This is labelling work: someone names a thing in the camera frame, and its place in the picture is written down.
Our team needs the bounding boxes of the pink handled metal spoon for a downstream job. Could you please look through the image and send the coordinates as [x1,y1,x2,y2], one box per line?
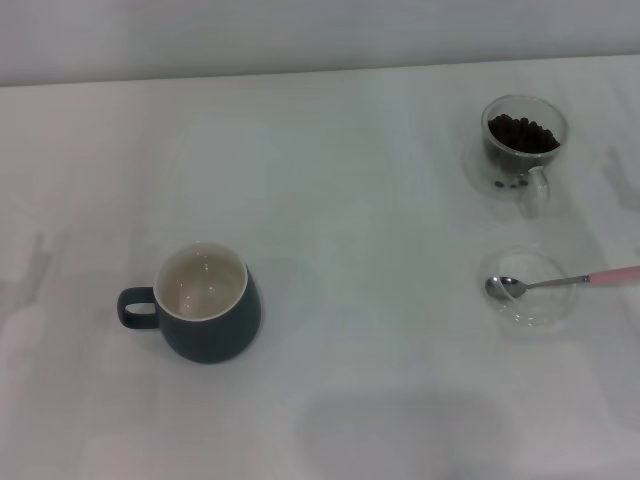
[484,265,640,303]

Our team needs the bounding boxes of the clear glass cup with handle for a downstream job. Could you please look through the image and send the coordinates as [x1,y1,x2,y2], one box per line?
[462,94,571,221]

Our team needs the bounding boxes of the small clear glass dish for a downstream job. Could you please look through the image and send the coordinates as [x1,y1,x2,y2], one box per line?
[477,248,576,331]

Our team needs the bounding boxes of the heap of coffee beans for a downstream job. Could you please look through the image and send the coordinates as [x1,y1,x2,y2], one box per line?
[487,113,561,155]

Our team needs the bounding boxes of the dark teal ceramic mug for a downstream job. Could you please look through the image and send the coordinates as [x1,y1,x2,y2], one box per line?
[117,241,263,365]

